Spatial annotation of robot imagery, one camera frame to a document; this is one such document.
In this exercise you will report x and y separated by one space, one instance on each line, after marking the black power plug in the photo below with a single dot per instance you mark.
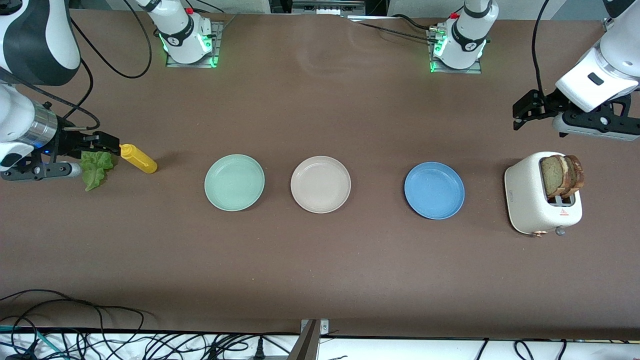
260 347

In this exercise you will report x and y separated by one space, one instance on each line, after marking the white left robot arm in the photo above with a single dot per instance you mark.
620 55

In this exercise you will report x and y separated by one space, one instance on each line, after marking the beige plate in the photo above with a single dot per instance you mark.
320 184

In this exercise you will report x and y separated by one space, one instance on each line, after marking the light brown bread slice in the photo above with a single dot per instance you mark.
552 175

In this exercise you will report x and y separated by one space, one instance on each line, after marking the aluminium camera mount post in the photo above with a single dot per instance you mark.
306 345

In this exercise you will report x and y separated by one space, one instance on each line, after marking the aluminium frame profile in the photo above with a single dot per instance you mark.
607 24

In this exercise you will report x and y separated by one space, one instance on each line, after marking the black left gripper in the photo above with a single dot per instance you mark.
546 101

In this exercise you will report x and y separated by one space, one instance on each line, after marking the mint green plate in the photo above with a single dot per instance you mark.
234 182

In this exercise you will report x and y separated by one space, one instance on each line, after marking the cream white toaster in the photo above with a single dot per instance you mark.
525 200

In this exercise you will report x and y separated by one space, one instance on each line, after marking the grey toaster lever knob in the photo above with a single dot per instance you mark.
560 231

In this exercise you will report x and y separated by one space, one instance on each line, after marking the blue plate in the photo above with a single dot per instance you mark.
434 190

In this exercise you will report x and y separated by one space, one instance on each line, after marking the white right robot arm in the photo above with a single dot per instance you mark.
40 50

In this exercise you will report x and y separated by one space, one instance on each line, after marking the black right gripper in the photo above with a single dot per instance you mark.
68 140

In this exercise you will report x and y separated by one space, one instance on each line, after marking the yellow squeeze bottle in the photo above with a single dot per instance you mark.
140 160

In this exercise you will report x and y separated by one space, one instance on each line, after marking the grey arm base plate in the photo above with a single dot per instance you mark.
470 71
219 35

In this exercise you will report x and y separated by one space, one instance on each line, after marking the grey metal background equipment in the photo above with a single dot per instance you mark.
327 6

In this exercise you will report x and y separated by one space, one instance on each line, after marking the dark crust bread slice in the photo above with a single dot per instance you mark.
577 175

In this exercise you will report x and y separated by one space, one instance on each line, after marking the green lettuce leaf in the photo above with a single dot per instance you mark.
97 167

